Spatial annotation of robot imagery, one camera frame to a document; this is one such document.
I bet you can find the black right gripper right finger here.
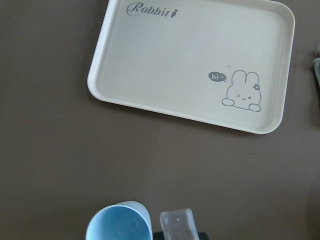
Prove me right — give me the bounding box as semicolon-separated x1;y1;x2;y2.
198;232;209;240

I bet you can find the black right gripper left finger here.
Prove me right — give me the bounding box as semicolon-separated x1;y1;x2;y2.
153;231;165;240

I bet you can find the light blue plastic cup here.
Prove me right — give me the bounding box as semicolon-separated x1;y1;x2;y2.
85;201;153;240

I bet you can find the cream rabbit tray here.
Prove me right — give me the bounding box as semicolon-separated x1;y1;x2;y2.
87;0;296;134

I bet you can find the grey folded cloth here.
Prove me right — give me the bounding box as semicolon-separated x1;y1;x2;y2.
313;46;320;87

